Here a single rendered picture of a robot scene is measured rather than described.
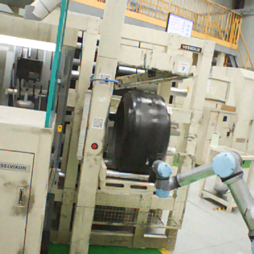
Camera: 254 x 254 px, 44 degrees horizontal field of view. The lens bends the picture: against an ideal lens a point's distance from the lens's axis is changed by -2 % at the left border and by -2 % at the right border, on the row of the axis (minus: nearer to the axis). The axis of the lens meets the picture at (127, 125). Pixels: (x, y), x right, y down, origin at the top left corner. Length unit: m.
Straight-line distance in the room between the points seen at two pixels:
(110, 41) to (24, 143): 0.98
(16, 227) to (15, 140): 0.41
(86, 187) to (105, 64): 0.84
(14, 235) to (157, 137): 1.01
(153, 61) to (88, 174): 0.97
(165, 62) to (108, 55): 0.54
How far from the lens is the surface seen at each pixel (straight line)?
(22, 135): 1.47
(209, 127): 6.70
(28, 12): 2.45
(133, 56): 2.43
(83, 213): 2.34
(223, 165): 1.59
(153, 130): 2.03
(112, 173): 2.17
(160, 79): 2.62
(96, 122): 2.15
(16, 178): 1.52
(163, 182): 1.79
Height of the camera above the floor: 1.53
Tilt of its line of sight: 8 degrees down
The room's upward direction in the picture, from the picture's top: 9 degrees clockwise
